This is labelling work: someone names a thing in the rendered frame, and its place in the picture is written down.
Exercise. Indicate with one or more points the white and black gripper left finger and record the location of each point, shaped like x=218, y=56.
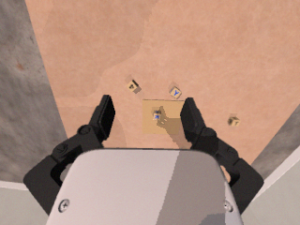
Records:
x=43, y=181

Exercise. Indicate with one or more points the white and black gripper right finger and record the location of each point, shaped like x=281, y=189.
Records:
x=245, y=182

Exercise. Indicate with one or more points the tan flat square mat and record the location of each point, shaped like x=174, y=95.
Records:
x=170, y=116

